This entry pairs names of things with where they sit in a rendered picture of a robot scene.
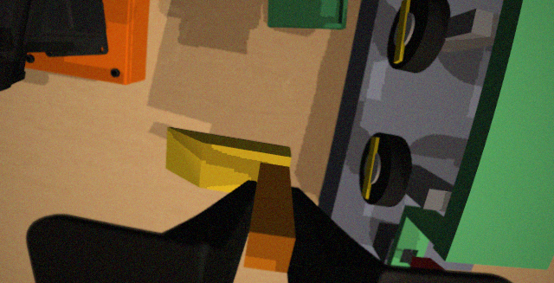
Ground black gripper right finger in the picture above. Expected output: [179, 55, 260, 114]
[287, 187, 512, 283]

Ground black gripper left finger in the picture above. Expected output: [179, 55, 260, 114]
[26, 180, 257, 283]

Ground yellow wedge with orange handle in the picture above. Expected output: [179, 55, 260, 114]
[165, 127, 296, 273]

